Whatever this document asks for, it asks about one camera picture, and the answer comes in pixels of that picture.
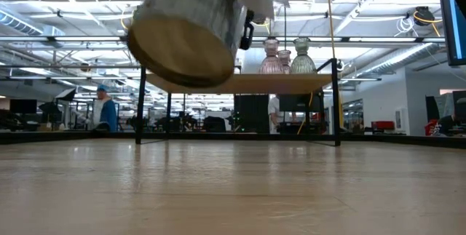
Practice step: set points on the pink glass candlestick holder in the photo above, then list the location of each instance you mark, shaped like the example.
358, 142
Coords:
271, 62
285, 64

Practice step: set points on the black tag clip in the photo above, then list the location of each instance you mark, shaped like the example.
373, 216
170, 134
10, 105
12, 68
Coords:
247, 31

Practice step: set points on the metal scented candle tin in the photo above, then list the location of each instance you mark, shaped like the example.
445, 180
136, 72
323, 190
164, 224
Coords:
182, 49

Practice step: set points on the green glass candlestick holder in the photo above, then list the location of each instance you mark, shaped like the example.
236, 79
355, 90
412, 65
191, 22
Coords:
303, 62

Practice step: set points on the black cabinet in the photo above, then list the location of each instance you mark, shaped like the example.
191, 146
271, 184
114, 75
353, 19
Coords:
251, 113

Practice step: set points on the person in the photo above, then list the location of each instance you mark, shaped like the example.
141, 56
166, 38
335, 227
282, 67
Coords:
105, 113
276, 113

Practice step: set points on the wooden riser shelf black legs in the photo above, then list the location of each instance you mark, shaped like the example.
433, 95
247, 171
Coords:
276, 84

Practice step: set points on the red bin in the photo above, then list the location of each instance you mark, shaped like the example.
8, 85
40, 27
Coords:
382, 125

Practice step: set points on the black photo softbox light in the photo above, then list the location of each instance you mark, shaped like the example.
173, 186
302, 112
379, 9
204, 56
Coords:
65, 95

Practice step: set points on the dark desk monitor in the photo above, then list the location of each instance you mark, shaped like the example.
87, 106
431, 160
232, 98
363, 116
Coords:
22, 106

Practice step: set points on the blue-screen computer monitor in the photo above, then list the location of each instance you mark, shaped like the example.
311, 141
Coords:
455, 38

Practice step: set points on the dark wall screen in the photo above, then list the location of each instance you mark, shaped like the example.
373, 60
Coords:
295, 102

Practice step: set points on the black aluminium rig frame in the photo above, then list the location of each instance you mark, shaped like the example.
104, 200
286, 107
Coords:
73, 136

